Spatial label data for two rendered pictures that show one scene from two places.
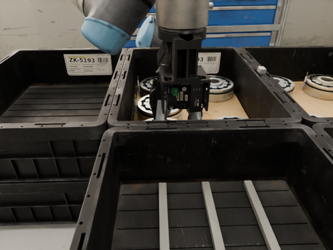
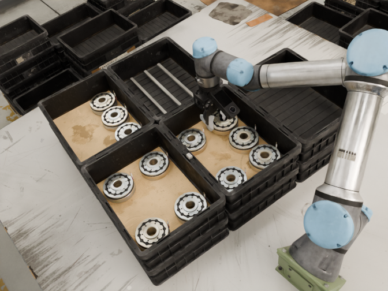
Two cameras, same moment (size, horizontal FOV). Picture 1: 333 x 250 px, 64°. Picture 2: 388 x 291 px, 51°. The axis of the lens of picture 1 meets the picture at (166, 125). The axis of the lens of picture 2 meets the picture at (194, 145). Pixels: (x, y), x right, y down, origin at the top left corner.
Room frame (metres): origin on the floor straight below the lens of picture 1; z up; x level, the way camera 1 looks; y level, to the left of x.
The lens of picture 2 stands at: (1.29, -0.52, 1.94)
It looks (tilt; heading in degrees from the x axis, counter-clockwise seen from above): 50 degrees down; 155
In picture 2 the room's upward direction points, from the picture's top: 11 degrees counter-clockwise
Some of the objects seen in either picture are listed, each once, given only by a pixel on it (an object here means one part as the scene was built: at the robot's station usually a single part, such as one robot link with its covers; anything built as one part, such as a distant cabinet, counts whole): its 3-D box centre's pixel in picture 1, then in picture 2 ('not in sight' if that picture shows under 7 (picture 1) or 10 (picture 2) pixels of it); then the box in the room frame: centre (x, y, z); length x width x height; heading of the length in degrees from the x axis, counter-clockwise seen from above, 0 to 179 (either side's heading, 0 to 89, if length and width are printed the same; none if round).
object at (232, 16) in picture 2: not in sight; (229, 11); (-0.32, 0.56, 0.71); 0.22 x 0.19 x 0.01; 7
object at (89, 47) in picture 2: not in sight; (107, 62); (-0.85, -0.02, 0.37); 0.40 x 0.30 x 0.45; 97
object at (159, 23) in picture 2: not in sight; (159, 39); (-0.90, 0.37, 0.31); 0.40 x 0.30 x 0.34; 97
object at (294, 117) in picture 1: (191, 79); (226, 135); (0.53, -0.05, 0.92); 0.40 x 0.30 x 0.02; 2
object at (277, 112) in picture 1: (190, 100); (227, 145); (0.53, -0.05, 0.87); 0.40 x 0.30 x 0.11; 2
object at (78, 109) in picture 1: (54, 102); (293, 103); (0.52, 0.25, 0.87); 0.40 x 0.30 x 0.11; 2
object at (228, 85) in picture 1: (213, 83); (231, 179); (0.65, -0.12, 0.86); 0.10 x 0.10 x 0.01
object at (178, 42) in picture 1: (181, 69); (208, 93); (0.40, -0.02, 0.99); 0.09 x 0.08 x 0.12; 7
